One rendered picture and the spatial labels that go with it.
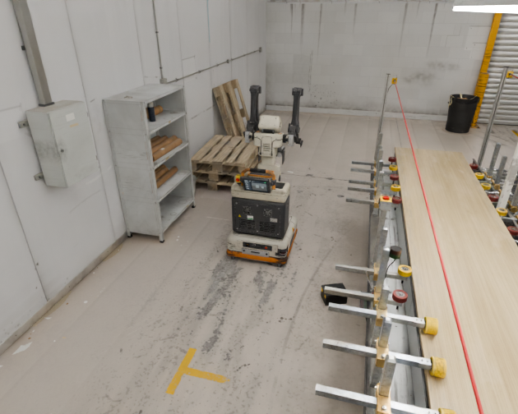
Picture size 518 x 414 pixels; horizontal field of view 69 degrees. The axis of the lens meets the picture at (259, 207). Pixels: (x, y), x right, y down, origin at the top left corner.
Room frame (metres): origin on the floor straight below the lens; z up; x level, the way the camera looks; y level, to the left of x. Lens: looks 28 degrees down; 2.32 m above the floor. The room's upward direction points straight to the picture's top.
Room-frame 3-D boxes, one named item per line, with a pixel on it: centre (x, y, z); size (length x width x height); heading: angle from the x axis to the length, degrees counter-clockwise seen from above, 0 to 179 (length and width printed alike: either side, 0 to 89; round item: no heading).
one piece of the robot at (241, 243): (3.14, 0.02, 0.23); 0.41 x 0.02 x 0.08; 74
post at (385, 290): (1.47, -0.62, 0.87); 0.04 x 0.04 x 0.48; 75
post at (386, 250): (1.71, -0.69, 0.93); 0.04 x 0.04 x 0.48; 75
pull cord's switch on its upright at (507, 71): (3.89, -2.44, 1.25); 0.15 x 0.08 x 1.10; 165
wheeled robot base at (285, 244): (3.46, -0.05, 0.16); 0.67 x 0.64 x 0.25; 164
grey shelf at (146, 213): (4.04, 1.17, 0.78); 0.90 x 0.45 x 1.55; 165
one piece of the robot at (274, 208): (3.38, -0.03, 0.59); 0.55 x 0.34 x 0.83; 74
